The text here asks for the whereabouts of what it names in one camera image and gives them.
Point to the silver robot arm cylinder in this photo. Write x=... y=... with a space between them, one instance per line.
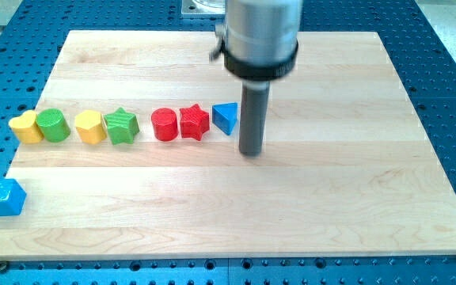
x=259 y=38

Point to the blue triangle block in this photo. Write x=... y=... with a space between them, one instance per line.
x=224 y=116

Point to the blue cube block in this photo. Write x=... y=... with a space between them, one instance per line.
x=12 y=197

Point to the red star block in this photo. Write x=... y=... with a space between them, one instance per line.
x=194 y=122

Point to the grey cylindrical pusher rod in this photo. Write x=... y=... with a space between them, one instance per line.
x=254 y=104

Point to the red cylinder block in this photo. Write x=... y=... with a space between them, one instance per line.
x=164 y=121

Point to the green star block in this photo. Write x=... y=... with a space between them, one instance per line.
x=122 y=126

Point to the light wooden board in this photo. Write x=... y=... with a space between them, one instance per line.
x=346 y=170

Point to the yellow hexagon block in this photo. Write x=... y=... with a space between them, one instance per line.
x=90 y=127

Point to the green cylinder block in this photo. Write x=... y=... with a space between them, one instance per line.
x=53 y=125

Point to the yellow heart block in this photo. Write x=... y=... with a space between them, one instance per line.
x=25 y=128

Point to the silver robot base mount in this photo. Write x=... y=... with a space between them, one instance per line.
x=202 y=8

